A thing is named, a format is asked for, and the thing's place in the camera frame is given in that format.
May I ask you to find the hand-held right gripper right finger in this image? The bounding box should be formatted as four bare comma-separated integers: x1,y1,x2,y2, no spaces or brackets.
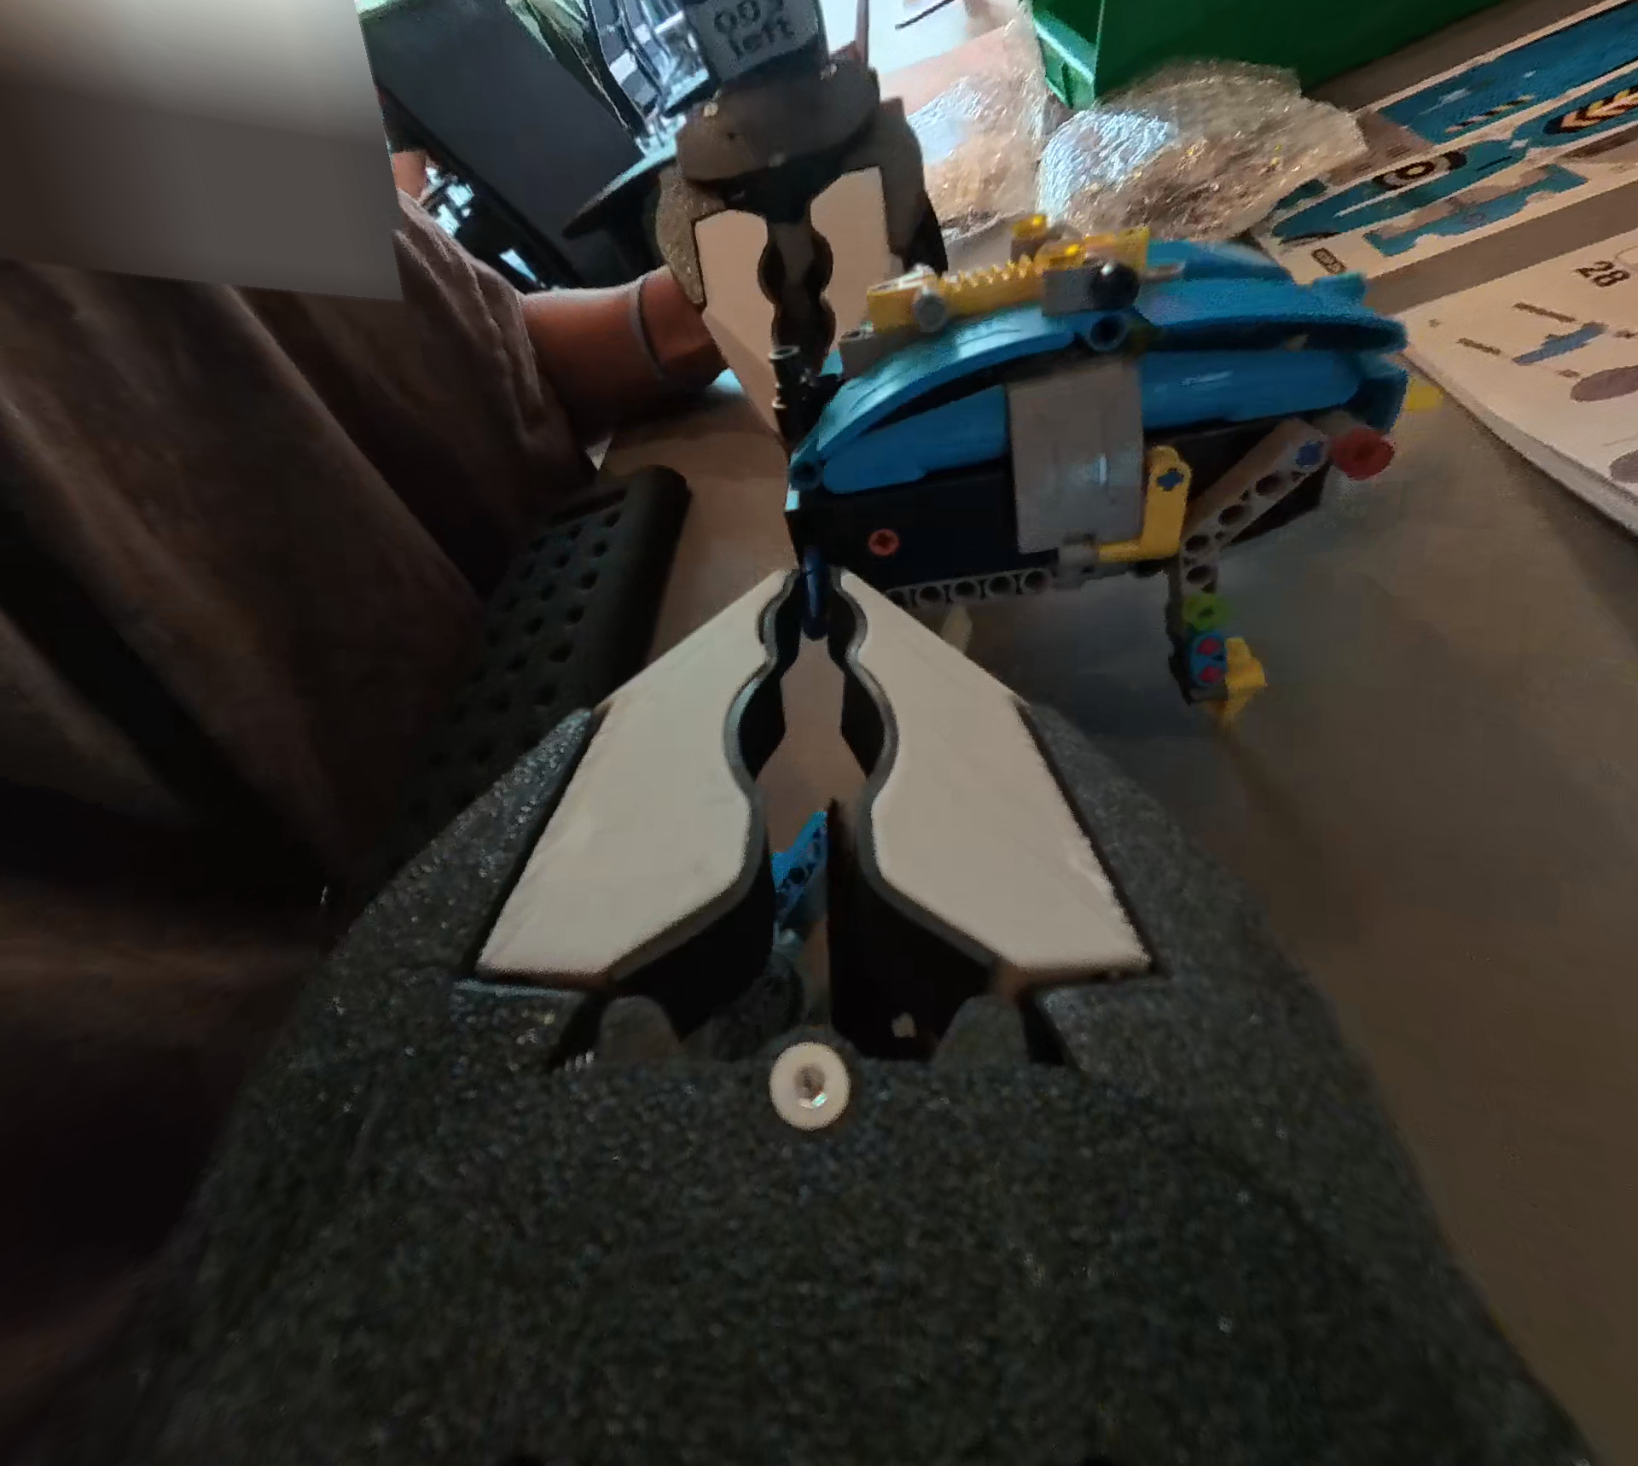
832,567,1154,997

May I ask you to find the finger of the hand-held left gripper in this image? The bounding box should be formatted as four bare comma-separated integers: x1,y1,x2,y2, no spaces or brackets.
806,166,919,348
695,207,804,453

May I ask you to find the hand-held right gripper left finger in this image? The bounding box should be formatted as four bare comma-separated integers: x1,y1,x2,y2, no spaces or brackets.
473,567,789,997

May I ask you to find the blue beam with grey wheel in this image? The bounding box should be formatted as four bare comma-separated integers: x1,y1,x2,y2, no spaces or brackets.
765,548,837,963

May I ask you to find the blue brick-built toy model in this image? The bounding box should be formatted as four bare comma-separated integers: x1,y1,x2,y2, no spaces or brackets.
765,217,1413,726

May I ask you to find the person's left forearm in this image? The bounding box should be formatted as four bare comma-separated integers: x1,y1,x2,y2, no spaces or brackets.
518,275,656,434

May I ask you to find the person's left hand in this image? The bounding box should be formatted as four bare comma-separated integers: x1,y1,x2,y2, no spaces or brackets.
646,267,734,389

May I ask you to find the grey wristband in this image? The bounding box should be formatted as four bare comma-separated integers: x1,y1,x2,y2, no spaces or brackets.
630,275,681,389

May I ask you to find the small bubble wrap bag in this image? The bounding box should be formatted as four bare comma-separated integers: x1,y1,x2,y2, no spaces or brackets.
915,0,1067,243

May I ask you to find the olive green jacket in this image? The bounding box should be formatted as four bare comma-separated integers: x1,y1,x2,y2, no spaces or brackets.
506,0,606,89

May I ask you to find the black perforated armrest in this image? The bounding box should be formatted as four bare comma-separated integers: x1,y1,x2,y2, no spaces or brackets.
422,463,693,854

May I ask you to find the black office chair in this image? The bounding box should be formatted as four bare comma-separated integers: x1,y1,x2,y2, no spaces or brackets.
359,0,683,294

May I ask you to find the large bubble wrap bag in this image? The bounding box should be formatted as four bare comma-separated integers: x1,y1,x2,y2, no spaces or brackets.
1036,58,1372,243

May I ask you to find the person's brown shirt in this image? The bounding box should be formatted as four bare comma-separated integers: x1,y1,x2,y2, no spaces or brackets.
0,198,605,1466

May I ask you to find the blue sticker sheet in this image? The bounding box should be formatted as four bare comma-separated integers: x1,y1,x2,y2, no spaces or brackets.
1255,0,1638,280

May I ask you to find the open instruction booklet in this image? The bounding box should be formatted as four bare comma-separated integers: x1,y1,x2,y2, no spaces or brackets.
1401,238,1638,536

